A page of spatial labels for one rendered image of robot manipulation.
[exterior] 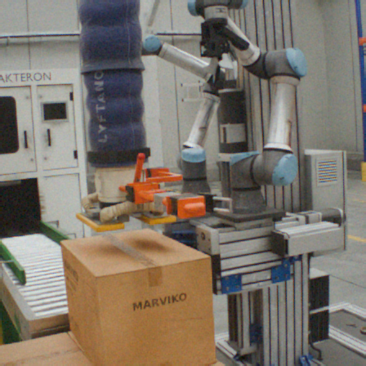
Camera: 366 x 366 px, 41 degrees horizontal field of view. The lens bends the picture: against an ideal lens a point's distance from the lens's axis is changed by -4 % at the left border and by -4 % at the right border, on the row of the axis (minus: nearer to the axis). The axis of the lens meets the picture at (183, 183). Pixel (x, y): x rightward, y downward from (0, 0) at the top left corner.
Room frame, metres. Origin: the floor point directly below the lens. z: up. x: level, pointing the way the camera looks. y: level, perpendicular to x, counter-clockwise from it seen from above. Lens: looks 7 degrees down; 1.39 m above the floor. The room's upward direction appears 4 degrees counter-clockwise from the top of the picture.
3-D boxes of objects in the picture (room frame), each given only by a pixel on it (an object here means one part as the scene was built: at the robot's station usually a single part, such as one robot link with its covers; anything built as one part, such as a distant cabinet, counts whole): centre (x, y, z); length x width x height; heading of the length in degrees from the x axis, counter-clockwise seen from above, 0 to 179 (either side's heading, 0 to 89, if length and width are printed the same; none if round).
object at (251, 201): (1.98, -0.25, 1.09); 0.15 x 0.15 x 0.10
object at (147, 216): (1.91, 0.14, 1.08); 0.34 x 0.10 x 0.05; 23
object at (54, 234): (3.67, 0.87, 0.60); 1.60 x 0.10 x 0.09; 28
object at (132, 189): (1.64, 0.13, 1.18); 0.10 x 0.08 x 0.06; 113
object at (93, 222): (1.83, 0.32, 1.08); 0.34 x 0.10 x 0.05; 23
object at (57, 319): (2.19, 0.40, 0.58); 0.70 x 0.03 x 0.06; 118
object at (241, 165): (1.97, -0.25, 1.20); 0.13 x 0.12 x 0.14; 48
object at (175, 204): (1.32, 0.00, 1.18); 0.08 x 0.07 x 0.05; 23
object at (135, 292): (1.87, 0.23, 0.74); 0.60 x 0.40 x 0.40; 24
